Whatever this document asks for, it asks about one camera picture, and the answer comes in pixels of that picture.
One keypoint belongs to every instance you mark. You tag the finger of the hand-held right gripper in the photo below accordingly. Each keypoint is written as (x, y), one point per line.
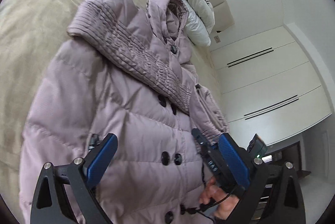
(212, 161)

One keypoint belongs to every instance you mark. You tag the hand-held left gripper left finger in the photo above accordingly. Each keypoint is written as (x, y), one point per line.
(103, 158)

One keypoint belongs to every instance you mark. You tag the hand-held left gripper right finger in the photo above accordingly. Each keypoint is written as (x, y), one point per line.
(233, 158)

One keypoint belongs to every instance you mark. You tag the mauve puffer jacket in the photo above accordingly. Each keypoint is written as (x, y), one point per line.
(117, 88)

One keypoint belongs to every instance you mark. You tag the person's right hand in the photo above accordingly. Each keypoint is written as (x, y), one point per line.
(210, 192)

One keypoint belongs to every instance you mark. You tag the white wardrobe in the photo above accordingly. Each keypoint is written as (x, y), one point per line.
(261, 82)

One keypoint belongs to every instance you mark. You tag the bed with beige sheet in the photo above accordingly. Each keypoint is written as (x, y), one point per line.
(39, 17)

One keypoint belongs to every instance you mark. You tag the wall socket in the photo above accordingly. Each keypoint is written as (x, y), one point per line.
(217, 39)

